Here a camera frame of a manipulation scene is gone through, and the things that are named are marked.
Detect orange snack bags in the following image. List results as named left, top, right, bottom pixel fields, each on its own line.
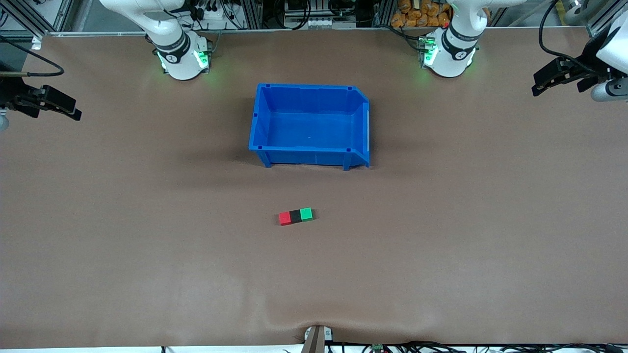
left=391, top=0, right=453, bottom=28

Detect white power strip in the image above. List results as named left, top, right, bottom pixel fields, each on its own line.
left=189, top=0, right=238, bottom=30

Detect blue plastic storage bin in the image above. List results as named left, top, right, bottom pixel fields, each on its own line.
left=248, top=83, right=371, bottom=171

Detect brown table edge clamp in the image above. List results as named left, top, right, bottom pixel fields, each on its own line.
left=301, top=325, right=333, bottom=353

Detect aluminium frame profile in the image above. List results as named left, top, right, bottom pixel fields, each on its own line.
left=586, top=0, right=628, bottom=37
left=0, top=0, right=74, bottom=35

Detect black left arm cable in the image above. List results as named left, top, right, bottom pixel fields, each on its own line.
left=539, top=0, right=602, bottom=74

